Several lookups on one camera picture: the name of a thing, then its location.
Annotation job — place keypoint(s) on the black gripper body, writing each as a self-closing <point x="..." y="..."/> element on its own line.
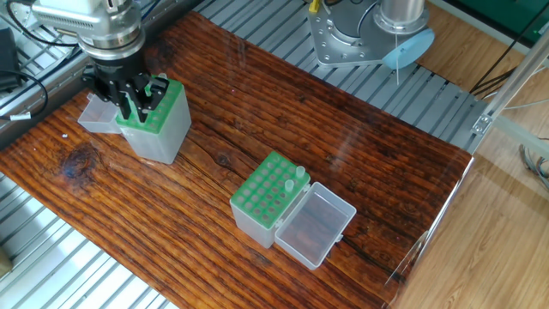
<point x="116" y="70"/>

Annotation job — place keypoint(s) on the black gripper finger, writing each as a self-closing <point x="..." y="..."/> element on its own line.
<point x="129" y="105"/>
<point x="159" y="86"/>

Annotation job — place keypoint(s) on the clear tip box with tips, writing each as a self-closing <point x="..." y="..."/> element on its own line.
<point x="163" y="142"/>

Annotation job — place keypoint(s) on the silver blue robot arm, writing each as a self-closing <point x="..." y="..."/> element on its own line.
<point x="77" y="17"/>

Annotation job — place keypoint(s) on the black electronic box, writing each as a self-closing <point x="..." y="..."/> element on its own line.
<point x="7" y="56"/>

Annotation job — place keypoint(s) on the clear tip box green rack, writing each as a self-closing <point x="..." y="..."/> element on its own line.
<point x="257" y="225"/>

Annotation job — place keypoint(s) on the silver robot mounting plate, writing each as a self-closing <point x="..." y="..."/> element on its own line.
<point x="330" y="43"/>

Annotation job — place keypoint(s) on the glossy brown wooden board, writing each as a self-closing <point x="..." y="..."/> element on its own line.
<point x="343" y="154"/>

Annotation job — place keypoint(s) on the aluminium frame post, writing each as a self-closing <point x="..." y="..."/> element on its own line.
<point x="506" y="94"/>

